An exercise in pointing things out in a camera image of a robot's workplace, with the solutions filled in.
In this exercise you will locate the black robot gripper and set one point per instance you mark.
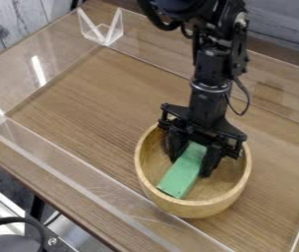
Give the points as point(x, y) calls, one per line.
point(200, 123)

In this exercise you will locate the green rectangular block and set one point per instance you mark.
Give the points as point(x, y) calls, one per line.
point(181, 174)

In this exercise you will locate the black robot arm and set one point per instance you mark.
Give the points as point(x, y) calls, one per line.
point(215, 24)

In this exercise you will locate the light wooden bowl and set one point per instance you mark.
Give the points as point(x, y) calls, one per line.
point(211, 195)

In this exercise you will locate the black table leg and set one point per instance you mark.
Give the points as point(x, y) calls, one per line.
point(37, 208)

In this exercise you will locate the clear acrylic tray wall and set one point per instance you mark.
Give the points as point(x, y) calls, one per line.
point(104, 206)

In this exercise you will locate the clear acrylic corner bracket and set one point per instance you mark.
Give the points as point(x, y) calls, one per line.
point(101, 34)

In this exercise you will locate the black metal base plate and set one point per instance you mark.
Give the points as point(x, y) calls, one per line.
point(53, 243)

